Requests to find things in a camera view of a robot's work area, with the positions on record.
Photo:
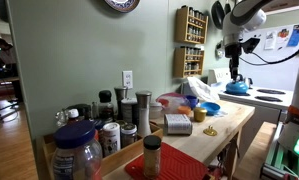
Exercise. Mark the white paper on refrigerator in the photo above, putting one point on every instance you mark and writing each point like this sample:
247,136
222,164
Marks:
270,40

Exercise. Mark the blue plastic bowl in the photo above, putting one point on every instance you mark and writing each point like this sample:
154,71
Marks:
210,108

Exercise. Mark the black-cap dark bottle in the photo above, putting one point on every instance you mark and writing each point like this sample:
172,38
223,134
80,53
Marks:
106,105

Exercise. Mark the orange fridge magnet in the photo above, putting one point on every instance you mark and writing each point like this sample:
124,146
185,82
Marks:
283,34

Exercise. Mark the wooden tray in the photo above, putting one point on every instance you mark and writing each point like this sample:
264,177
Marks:
122,156

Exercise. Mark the person in background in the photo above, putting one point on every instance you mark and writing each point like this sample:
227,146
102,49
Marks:
7,56

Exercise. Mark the orange plastic lid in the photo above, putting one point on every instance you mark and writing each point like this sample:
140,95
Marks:
184,110

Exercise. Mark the black-lid spice jar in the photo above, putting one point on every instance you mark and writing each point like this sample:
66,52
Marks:
152,156

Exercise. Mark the small gold jar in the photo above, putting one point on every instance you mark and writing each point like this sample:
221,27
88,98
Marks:
200,115

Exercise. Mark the large black frying pan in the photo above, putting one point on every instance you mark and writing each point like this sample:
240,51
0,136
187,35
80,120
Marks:
218,15

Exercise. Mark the steel and white salt grinder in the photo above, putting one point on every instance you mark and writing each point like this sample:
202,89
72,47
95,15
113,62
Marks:
144,116

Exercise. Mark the white spice shaker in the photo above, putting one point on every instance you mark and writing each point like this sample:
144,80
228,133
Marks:
111,138

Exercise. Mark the white plastic tub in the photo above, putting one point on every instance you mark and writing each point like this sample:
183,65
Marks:
155,110

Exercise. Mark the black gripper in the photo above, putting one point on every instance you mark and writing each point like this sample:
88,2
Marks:
234,55

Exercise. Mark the aluminium robot stand frame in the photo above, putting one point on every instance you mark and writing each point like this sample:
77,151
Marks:
272,160

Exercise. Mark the white refrigerator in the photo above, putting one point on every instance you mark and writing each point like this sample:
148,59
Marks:
272,71

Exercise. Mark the round brass lid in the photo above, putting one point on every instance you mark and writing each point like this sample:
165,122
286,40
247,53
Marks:
210,131

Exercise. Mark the steel and dark pepper grinder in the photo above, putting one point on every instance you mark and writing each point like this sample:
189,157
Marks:
120,96

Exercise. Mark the blue plastic cup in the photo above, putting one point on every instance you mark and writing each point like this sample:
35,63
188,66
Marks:
191,101

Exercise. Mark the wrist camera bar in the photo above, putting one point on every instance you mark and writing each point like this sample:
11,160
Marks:
250,45

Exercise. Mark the white-cap red bottle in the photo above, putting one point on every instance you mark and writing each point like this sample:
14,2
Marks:
73,115

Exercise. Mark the clear container with red lid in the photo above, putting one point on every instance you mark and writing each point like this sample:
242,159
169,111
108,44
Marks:
169,101

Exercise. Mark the red silicone mat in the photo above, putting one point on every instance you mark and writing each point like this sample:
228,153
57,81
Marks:
179,165

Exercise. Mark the small slim glass bottle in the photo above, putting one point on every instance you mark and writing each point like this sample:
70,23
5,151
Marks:
94,110

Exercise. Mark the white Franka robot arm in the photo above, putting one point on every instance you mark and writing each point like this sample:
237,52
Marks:
245,20

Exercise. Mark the grey labelled canister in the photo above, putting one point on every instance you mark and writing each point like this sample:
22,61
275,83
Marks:
129,110

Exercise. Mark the white rectangular tin can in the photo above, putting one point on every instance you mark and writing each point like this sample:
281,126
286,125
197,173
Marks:
178,125

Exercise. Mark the large blue-lid plastic jar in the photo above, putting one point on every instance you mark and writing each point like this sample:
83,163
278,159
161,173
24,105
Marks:
76,153

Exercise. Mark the blue kettle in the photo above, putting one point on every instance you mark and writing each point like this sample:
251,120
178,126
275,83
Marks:
236,87

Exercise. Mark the white crumpled napkin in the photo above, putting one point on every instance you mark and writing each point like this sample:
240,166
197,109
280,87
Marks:
222,114

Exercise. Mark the black tripod legs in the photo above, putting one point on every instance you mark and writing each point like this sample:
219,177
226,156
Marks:
4,111

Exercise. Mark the white electric stove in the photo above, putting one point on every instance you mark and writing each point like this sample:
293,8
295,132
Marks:
247,99

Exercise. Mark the silver-lid glass jar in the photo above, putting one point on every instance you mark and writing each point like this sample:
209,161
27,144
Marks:
128,135

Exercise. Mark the white wall outlet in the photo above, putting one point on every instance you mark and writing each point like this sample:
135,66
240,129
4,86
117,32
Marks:
127,79

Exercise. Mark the blue paper on refrigerator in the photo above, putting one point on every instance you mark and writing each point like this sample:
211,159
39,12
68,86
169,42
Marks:
295,35

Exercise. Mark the clear glass jar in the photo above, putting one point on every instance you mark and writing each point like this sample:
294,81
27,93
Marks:
61,118

